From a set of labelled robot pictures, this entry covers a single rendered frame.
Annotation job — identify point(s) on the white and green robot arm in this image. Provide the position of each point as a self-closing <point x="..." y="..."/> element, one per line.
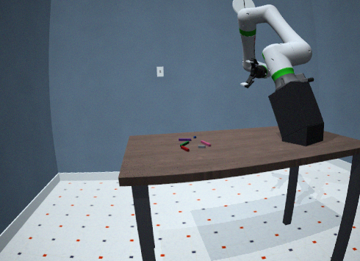
<point x="280" y="57"/>

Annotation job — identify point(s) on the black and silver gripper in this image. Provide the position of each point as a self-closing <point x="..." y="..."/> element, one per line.
<point x="255" y="72"/>

